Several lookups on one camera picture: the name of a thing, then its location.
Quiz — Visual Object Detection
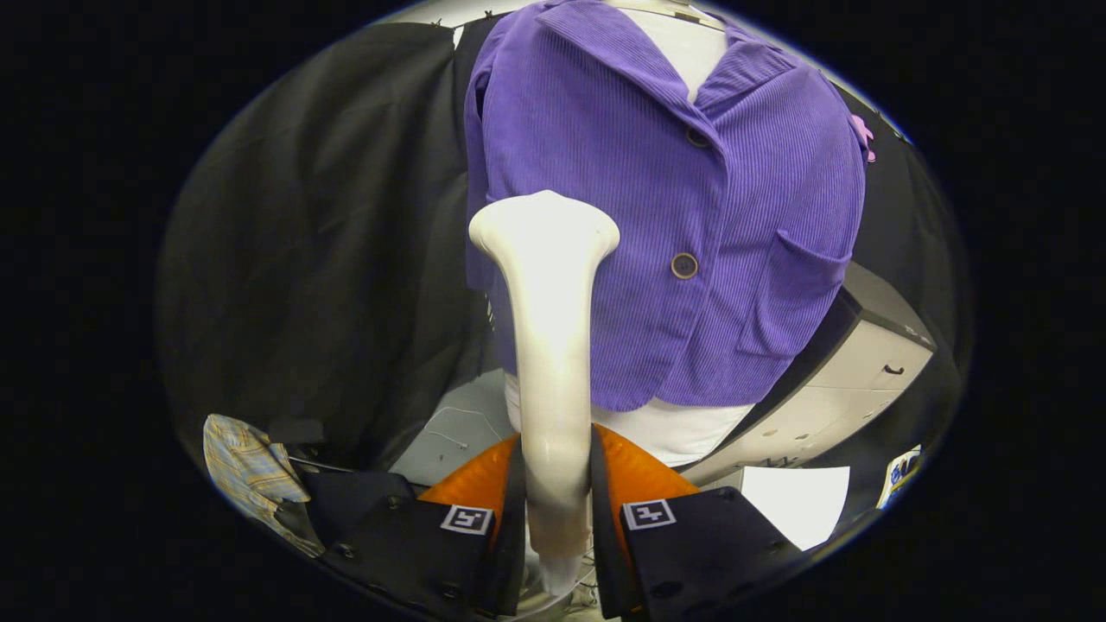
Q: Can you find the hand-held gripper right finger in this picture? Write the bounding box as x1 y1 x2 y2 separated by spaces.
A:
590 423 804 621

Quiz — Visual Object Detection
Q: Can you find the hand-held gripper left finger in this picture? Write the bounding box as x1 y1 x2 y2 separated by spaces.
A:
307 435 528 619

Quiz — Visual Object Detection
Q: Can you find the purple corduroy jacket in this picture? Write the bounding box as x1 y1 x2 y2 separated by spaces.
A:
464 0 868 412

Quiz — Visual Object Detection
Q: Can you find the plaid cloth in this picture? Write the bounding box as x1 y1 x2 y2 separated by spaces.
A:
203 413 325 558

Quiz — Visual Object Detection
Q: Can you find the white flat panel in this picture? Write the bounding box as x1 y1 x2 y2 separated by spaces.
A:
741 466 852 551

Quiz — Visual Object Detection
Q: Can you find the white side table with clutter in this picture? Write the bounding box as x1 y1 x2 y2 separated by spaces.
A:
877 445 924 511

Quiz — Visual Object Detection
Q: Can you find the grey cabinet with dark top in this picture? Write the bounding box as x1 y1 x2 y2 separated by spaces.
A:
683 259 938 486

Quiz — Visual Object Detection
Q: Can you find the thin white cable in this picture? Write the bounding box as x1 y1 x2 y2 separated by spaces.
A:
426 404 504 452

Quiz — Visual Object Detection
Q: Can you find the white mannequin torso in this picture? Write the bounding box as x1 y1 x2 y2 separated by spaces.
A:
505 0 757 467

